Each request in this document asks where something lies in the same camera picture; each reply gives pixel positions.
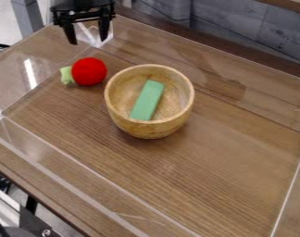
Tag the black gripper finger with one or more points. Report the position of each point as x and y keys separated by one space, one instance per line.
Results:
x=69 y=31
x=104 y=24

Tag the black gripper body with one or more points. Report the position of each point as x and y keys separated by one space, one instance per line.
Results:
x=69 y=11

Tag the red plush strawberry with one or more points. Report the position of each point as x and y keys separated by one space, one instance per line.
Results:
x=89 y=71

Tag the wooden bowl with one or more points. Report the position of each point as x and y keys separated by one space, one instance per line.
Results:
x=174 y=107

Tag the green rectangular block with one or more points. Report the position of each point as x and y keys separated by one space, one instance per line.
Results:
x=146 y=103

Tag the clear acrylic tray walls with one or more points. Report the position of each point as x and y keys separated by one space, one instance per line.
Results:
x=220 y=179

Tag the grey post upper left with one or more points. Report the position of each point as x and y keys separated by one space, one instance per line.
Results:
x=29 y=16

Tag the black metal bracket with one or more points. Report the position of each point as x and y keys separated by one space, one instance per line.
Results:
x=33 y=224

